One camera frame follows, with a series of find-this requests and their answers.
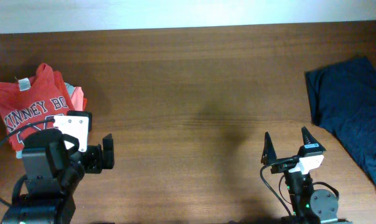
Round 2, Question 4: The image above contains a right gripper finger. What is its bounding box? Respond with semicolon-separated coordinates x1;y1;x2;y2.
298;126;326;157
261;132;277;165

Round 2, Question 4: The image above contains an orange red t-shirt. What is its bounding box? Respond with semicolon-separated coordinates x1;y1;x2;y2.
0;63;83;134

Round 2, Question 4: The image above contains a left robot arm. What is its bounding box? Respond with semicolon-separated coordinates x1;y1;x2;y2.
2;129;115;224

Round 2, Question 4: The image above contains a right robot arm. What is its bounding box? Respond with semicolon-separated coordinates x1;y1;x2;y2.
260;127;339;223

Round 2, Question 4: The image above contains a folded orange t-shirt underneath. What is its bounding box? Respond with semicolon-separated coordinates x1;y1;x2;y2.
70;86;87;111

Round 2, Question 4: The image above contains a navy blue garment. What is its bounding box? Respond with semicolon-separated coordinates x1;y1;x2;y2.
304;57;376;186

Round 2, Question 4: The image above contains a folded grey t-shirt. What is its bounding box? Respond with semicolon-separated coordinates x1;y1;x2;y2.
64;82;76;99

